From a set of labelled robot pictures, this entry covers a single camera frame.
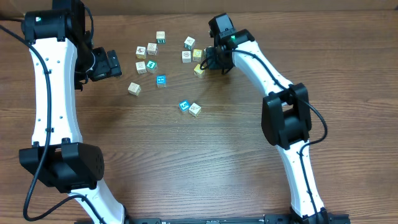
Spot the plain block red car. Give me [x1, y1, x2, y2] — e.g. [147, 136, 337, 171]
[188, 103, 201, 117]

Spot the blue number 5 block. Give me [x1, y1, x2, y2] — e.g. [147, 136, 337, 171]
[178, 100, 191, 113]

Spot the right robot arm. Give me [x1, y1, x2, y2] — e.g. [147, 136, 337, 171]
[201, 13, 326, 223]

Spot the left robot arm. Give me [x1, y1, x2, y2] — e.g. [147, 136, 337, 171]
[19, 1, 131, 223]

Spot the white block green side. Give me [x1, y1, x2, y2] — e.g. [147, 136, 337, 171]
[203, 46, 212, 59]

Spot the yellow top block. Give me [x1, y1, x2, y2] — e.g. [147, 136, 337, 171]
[192, 49, 203, 62]

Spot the yellow block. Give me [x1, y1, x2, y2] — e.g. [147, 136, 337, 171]
[192, 49, 203, 62]
[193, 64, 206, 78]

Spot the white block teal side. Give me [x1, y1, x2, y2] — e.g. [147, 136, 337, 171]
[183, 36, 196, 50]

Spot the plain wooden block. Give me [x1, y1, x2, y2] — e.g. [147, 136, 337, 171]
[136, 61, 147, 74]

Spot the plain block red drawing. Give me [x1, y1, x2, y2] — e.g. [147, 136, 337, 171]
[182, 50, 192, 63]

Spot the plain block letter T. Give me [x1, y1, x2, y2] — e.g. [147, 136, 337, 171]
[127, 82, 141, 96]

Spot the block with red picture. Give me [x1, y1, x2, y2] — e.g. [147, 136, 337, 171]
[136, 46, 147, 59]

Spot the green number 4 block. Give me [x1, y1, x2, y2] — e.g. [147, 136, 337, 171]
[146, 60, 158, 74]

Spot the plain block K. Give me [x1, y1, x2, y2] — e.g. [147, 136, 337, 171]
[147, 43, 158, 55]

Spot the blue letter H block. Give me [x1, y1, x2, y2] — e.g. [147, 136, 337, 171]
[156, 75, 167, 88]

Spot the block with teal side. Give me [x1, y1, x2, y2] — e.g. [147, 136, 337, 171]
[156, 31, 166, 44]

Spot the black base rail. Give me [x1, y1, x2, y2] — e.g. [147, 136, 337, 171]
[74, 213, 351, 224]

